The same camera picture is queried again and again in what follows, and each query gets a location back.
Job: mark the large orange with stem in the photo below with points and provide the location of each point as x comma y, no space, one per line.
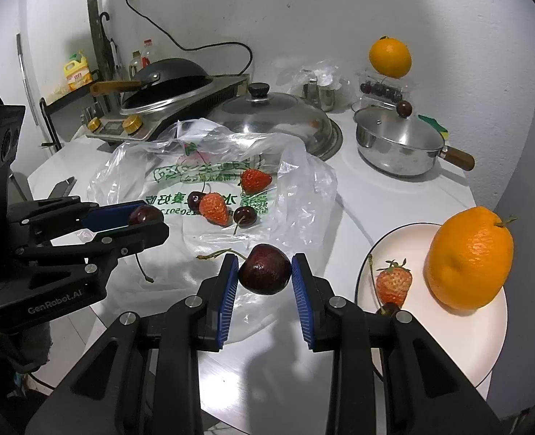
469,258

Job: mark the large steel lid black knob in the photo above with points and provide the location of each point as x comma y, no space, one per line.
267,120

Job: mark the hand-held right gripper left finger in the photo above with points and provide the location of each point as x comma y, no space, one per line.
229,299

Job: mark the red cap bottle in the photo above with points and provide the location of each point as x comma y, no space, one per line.
146,54

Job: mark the steel cups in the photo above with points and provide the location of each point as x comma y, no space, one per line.
319,93

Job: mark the black frame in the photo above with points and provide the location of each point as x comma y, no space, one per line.
61,189

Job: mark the yellow oil bottle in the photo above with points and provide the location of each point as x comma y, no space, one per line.
78,70

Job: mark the white plate dark rim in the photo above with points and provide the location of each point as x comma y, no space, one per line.
430,335

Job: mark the strawberry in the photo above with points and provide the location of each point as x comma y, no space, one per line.
393,283
255,180
214,208

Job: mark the crumpled clear plastic bag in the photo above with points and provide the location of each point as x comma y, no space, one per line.
321,72

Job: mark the black kitchen rack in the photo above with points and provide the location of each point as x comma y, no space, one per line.
57,99

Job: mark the clear plastic bag green print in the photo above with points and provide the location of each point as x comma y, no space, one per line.
294,199

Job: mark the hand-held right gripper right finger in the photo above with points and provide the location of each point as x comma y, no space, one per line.
303,299

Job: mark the clear seasoning bottle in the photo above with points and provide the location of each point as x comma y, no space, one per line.
135,61

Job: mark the steel induction cooker gold knobs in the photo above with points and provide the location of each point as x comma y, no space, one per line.
113,126

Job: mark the small orange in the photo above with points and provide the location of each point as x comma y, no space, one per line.
390,58

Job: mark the clear plastic box of cherries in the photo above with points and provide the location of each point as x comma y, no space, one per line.
385,88

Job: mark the wide steel pot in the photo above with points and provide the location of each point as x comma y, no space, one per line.
335,138

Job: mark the small steel lid wooden knob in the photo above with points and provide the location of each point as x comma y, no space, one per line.
394,129

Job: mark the green yellow sponge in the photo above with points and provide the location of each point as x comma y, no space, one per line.
435,123

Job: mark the dark red cherry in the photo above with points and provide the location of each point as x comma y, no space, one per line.
388,309
145,214
196,200
245,215
265,275

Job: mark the grey metal pipe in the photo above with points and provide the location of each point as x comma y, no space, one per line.
96,31

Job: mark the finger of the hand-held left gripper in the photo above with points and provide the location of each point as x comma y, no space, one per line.
127,240
106,215

